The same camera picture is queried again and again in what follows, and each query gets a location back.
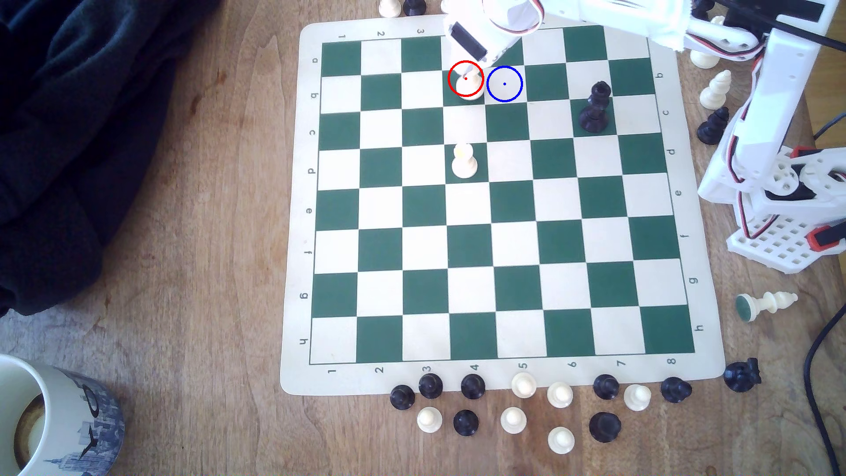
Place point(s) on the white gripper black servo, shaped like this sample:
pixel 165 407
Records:
pixel 468 37

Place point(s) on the white chess pawn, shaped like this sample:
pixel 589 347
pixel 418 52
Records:
pixel 560 395
pixel 513 420
pixel 561 439
pixel 523 385
pixel 637 397
pixel 429 419
pixel 469 87
pixel 464 162

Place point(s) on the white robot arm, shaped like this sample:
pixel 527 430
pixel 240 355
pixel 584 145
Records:
pixel 766 132

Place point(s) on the white chess piece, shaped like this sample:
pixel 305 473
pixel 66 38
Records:
pixel 704 59
pixel 390 6

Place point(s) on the tall black chess piece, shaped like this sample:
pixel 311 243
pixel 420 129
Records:
pixel 595 109

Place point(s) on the green and white chess mat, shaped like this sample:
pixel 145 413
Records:
pixel 502 211

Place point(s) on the white chess bishop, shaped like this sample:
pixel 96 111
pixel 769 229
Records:
pixel 716 91

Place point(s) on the black chess bishop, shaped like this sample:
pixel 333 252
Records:
pixel 712 127

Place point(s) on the black chess pawn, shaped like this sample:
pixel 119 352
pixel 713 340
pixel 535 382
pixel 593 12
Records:
pixel 606 386
pixel 675 389
pixel 472 386
pixel 466 422
pixel 430 385
pixel 402 396
pixel 605 427

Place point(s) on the white piece with green felt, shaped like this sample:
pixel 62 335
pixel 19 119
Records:
pixel 766 305

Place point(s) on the black chess knight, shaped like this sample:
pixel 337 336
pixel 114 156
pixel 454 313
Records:
pixel 741 375

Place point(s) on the dark navy cloth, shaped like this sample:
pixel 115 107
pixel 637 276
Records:
pixel 86 132

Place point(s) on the printed ceramic mug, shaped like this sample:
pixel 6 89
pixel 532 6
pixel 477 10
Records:
pixel 79 423

